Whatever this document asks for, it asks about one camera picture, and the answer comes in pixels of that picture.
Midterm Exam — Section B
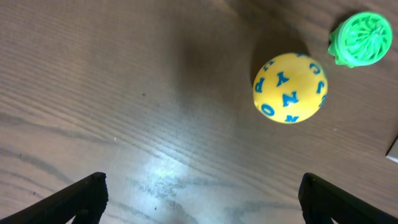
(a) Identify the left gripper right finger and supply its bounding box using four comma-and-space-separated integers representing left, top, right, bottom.
298, 172, 397, 224

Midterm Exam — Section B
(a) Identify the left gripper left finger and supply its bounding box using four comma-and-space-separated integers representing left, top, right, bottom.
1, 172, 109, 224

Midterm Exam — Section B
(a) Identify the yellow ball with blue letters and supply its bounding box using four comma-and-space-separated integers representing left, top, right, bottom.
252, 53, 328, 124

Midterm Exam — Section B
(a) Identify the green plastic round toy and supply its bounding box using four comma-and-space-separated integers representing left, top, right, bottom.
328, 11, 393, 68

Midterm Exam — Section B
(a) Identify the white cardboard box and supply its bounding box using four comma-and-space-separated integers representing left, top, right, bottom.
386, 136, 398, 163

